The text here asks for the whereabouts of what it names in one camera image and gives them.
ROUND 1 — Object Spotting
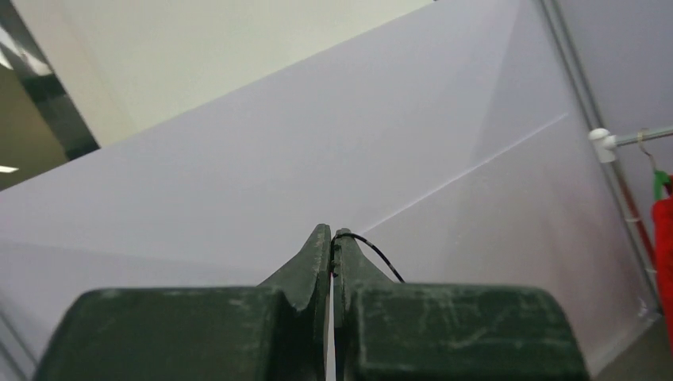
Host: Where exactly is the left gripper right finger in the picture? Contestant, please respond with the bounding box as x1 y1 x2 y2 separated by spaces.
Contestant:
332 229 590 380

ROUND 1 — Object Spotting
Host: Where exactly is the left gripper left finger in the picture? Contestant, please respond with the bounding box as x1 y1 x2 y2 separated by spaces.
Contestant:
33 224 331 380

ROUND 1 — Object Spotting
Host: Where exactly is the cable bundle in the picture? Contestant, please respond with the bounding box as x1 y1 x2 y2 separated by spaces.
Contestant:
331 232 406 285

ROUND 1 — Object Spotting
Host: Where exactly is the metal clothes rack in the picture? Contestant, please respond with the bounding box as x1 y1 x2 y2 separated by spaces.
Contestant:
540 1 662 313

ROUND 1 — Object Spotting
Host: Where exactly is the red t-shirt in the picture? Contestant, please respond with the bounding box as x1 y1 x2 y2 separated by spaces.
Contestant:
652 196 672 346

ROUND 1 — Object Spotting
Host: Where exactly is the green hanger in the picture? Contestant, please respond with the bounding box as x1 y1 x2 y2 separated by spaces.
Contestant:
636 127 672 201

